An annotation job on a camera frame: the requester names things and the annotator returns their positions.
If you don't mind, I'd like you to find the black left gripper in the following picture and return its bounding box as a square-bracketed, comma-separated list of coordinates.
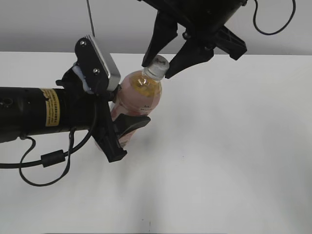
[56, 63, 151, 162]

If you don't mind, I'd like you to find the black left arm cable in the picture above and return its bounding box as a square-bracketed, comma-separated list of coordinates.
[0, 97, 103, 188]

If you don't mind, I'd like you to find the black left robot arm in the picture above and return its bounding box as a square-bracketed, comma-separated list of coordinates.
[0, 65, 150, 169]

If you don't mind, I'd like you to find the pink label tea bottle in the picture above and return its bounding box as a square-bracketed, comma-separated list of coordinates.
[94, 55, 170, 152]

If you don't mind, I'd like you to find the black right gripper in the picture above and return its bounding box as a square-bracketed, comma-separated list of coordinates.
[142, 0, 247, 79]

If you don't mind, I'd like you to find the white bottle cap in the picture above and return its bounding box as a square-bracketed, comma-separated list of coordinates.
[147, 55, 170, 78]

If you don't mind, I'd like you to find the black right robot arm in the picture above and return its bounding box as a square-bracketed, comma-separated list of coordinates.
[142, 0, 247, 78]

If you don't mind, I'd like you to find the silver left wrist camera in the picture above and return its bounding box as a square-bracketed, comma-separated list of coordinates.
[72, 35, 120, 95]

